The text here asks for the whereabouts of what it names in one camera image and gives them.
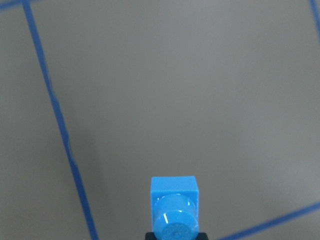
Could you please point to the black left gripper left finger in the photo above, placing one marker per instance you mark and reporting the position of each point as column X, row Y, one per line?
column 149, row 236

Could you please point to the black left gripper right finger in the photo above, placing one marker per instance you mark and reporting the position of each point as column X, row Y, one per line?
column 202, row 236

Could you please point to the light blue toy block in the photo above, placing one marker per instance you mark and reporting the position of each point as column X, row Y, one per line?
column 174, row 205

